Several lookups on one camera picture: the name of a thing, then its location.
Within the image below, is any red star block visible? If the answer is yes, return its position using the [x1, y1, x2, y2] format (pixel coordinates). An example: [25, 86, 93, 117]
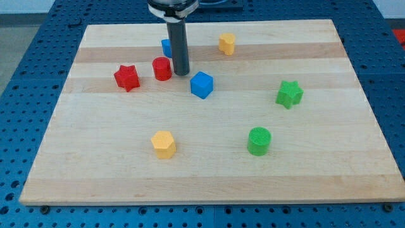
[113, 65, 140, 92]

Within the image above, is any yellow hexagon block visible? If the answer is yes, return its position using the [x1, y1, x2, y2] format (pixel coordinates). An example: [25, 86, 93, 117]
[151, 130, 177, 159]

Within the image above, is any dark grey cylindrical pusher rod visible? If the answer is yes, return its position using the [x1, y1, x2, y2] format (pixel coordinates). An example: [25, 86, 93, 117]
[166, 20, 190, 76]

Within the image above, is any green cylinder block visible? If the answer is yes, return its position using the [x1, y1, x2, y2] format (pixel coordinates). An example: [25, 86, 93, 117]
[247, 127, 271, 156]

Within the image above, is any blue crescent block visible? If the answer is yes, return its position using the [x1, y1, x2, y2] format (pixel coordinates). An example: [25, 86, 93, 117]
[161, 39, 172, 58]

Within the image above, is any red cylinder block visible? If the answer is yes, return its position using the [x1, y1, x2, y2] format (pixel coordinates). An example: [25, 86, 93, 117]
[152, 57, 172, 81]

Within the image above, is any green star block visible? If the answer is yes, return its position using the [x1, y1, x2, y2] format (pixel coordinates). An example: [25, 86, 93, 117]
[276, 80, 304, 110]

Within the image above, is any blue cube block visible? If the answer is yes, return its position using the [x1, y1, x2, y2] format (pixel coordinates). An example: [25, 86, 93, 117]
[190, 72, 214, 99]

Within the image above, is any yellow heart block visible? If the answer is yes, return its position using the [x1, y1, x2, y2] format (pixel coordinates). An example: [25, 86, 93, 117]
[218, 33, 235, 56]

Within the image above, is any light wooden board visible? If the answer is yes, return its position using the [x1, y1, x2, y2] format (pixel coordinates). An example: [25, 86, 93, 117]
[20, 20, 404, 206]

